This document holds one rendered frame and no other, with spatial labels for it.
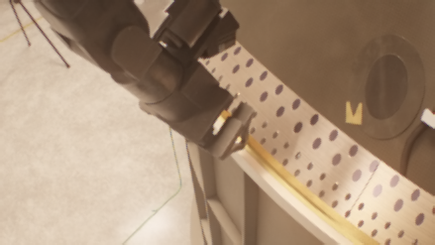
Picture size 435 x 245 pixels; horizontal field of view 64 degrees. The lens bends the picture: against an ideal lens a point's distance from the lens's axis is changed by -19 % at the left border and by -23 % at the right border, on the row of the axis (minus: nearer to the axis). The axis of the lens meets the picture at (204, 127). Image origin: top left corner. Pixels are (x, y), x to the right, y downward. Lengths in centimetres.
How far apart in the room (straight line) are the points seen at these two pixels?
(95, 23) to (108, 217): 173
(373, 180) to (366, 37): 18
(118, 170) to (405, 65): 185
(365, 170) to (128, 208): 161
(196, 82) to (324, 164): 20
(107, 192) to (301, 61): 165
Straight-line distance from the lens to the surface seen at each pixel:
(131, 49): 35
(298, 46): 57
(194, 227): 187
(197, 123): 46
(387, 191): 50
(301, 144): 55
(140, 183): 209
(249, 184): 69
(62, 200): 216
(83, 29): 32
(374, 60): 50
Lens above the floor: 160
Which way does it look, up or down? 45 degrees down
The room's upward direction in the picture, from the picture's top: 7 degrees counter-clockwise
